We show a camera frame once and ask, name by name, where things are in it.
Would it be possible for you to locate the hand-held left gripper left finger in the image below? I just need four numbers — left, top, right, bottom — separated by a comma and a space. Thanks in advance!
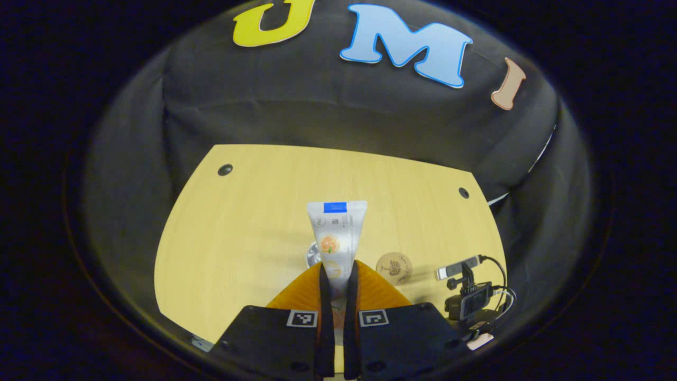
209, 262, 335, 379

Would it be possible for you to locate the round wooden coaster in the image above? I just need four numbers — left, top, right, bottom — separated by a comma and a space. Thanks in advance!
376, 252, 414, 285

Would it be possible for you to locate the black backdrop cloth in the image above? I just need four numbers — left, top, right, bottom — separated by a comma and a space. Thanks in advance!
79, 0, 598, 339

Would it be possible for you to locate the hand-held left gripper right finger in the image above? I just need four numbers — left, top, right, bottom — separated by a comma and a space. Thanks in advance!
344, 259, 471, 380

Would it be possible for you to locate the white toothpaste tube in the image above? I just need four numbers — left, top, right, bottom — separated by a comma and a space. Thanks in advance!
306, 200, 369, 329

